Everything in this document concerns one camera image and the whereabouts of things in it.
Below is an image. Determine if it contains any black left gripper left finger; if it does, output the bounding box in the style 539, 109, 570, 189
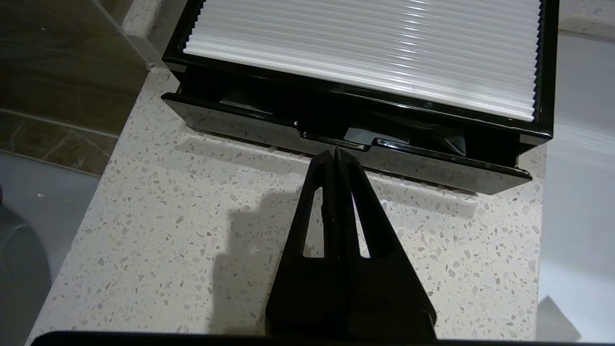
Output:
266, 150, 344, 336

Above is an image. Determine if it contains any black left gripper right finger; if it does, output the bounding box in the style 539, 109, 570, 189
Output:
334, 146, 437, 340

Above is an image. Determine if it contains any black glossy box drawer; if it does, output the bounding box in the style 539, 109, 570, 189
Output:
161, 91, 533, 195

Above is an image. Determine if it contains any black amenity box white top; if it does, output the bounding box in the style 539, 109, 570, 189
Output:
162, 0, 560, 145

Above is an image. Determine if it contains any folded white plastic packet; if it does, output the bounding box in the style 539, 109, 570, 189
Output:
345, 126, 411, 146

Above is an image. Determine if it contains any long white green-banded packet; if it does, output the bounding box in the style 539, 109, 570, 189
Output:
443, 135, 467, 157

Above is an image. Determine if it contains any white ceramic sink basin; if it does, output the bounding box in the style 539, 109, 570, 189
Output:
536, 29, 615, 344

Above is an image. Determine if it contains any white ceramic toilet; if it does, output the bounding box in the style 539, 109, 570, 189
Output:
0, 153, 102, 346

